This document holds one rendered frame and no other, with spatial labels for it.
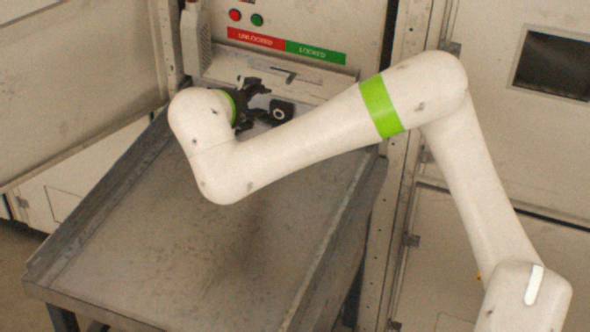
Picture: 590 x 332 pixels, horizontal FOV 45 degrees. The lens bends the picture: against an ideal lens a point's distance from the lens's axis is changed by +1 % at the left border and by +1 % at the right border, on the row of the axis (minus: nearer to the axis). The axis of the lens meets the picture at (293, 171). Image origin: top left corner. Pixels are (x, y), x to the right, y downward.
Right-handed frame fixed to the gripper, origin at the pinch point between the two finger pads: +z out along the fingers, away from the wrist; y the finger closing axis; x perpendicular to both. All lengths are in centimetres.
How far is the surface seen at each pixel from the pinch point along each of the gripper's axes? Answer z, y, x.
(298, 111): 19.9, 3.3, 4.4
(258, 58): 9.8, -8.8, -5.8
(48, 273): -36, 41, -27
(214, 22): 10.9, -15.0, -19.7
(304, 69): 9.8, -8.7, 6.5
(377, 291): 46, 56, 33
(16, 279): 44, 93, -94
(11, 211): 58, 74, -109
